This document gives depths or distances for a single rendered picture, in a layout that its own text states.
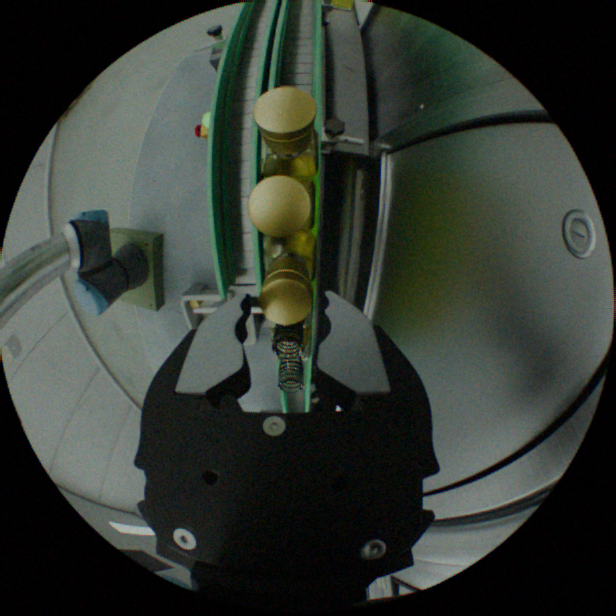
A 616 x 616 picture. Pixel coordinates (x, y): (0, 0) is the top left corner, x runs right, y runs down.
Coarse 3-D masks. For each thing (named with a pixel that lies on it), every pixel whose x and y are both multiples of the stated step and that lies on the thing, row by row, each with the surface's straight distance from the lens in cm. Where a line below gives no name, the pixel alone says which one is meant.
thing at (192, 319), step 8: (184, 296) 58; (192, 296) 56; (200, 296) 55; (208, 296) 53; (216, 296) 52; (184, 304) 59; (208, 304) 64; (184, 312) 60; (192, 312) 63; (192, 320) 63; (200, 320) 67; (248, 320) 62; (192, 328) 64; (248, 328) 64; (248, 336) 61; (248, 344) 59
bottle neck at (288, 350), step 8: (280, 328) 17; (288, 328) 17; (296, 328) 17; (280, 336) 16; (288, 336) 16; (296, 336) 16; (272, 344) 17; (280, 344) 18; (288, 344) 19; (296, 344) 18; (280, 352) 17; (288, 352) 18; (296, 352) 17
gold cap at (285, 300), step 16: (272, 272) 13; (288, 272) 12; (304, 272) 13; (272, 288) 11; (288, 288) 11; (304, 288) 11; (272, 304) 12; (288, 304) 12; (304, 304) 12; (272, 320) 12; (288, 320) 12
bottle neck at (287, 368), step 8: (280, 360) 23; (288, 360) 22; (296, 360) 22; (280, 368) 22; (288, 368) 21; (296, 368) 21; (280, 376) 21; (288, 376) 20; (296, 376) 21; (280, 384) 21; (288, 384) 23; (296, 384) 22; (288, 392) 22
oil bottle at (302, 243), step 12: (264, 240) 20; (276, 240) 18; (288, 240) 18; (300, 240) 18; (312, 240) 19; (264, 252) 19; (276, 252) 18; (300, 252) 18; (312, 252) 18; (264, 264) 19; (312, 264) 19; (312, 276) 19
